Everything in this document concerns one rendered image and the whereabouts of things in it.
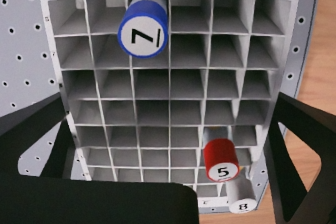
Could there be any grey rectangular base plate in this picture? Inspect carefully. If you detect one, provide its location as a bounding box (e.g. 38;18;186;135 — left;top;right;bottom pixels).
0;0;318;211

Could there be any white tube rack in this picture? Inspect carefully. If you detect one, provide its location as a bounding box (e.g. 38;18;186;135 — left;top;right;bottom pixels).
41;0;298;207

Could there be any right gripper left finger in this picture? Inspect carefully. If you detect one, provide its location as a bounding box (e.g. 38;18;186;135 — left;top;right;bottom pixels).
0;91;76;179

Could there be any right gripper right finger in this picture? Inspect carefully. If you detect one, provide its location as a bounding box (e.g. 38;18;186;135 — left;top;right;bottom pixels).
263;91;336;224

